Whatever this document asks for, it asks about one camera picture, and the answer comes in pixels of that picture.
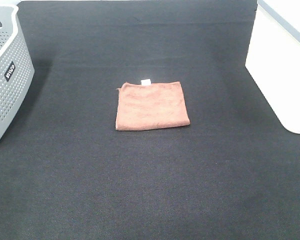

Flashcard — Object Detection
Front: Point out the orange-brown towel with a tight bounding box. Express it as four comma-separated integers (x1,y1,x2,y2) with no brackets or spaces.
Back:
115,81,190,131

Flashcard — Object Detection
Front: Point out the black table mat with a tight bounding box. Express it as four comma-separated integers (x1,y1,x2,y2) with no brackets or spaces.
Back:
0,0,300,240

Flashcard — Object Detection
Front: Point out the white plastic storage box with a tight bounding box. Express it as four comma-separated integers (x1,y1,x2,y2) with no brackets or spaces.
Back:
245,0,300,134

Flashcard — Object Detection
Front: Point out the grey perforated laundry basket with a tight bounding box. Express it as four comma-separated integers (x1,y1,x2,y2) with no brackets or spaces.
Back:
0,4,35,139

